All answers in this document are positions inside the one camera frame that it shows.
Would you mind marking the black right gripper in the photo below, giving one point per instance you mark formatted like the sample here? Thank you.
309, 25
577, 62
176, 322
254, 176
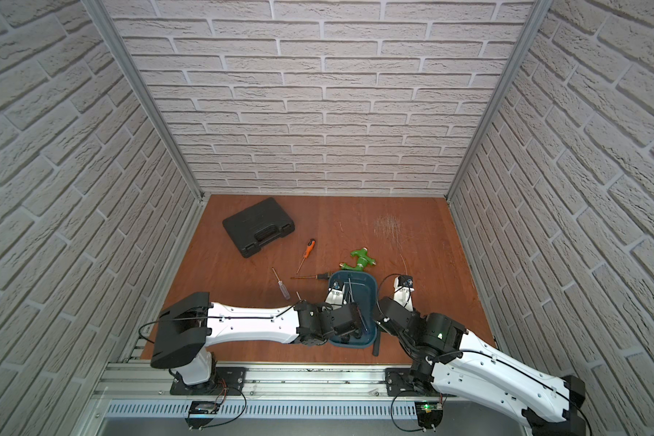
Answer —
413, 314

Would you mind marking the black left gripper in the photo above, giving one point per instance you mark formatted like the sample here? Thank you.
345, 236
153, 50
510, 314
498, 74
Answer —
351, 320

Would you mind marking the black yellow screwdriver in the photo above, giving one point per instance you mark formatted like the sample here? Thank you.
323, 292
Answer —
324, 276

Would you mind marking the small orange screwdriver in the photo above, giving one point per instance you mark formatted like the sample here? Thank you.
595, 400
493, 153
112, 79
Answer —
307, 252

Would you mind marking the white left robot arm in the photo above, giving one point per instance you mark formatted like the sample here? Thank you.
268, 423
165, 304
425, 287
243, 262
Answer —
185, 330

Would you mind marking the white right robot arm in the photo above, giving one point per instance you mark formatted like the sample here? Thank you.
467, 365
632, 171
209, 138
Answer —
449, 359

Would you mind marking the teal storage tray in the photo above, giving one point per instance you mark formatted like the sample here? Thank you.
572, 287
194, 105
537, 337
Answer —
360, 288

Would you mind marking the green plastic clamp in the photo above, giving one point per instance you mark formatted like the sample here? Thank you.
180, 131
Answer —
362, 261

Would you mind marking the right controller board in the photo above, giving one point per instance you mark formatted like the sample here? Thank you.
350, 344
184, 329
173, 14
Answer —
429, 415

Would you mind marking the controller board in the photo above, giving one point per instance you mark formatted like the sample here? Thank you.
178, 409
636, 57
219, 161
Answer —
429, 415
201, 414

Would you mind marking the black plastic tool case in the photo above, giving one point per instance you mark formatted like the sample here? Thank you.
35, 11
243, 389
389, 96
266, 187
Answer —
258, 225

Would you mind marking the left controller board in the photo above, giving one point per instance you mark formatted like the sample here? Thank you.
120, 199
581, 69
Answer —
201, 414

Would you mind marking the black handled hammer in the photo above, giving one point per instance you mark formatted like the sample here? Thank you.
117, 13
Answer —
376, 345

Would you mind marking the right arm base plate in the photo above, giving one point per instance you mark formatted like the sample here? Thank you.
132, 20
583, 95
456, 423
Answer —
398, 382

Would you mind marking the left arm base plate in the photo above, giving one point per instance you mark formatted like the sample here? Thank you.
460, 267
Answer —
226, 378

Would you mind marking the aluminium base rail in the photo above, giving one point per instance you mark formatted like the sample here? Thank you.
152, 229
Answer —
277, 398

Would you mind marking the aluminium frame corner post right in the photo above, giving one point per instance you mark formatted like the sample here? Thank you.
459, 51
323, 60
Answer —
529, 31

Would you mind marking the aluminium frame corner post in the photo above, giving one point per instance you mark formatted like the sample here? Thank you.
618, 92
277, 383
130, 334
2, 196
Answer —
529, 31
105, 26

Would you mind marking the aluminium frame corner post left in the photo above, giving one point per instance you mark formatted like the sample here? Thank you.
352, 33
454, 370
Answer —
105, 26

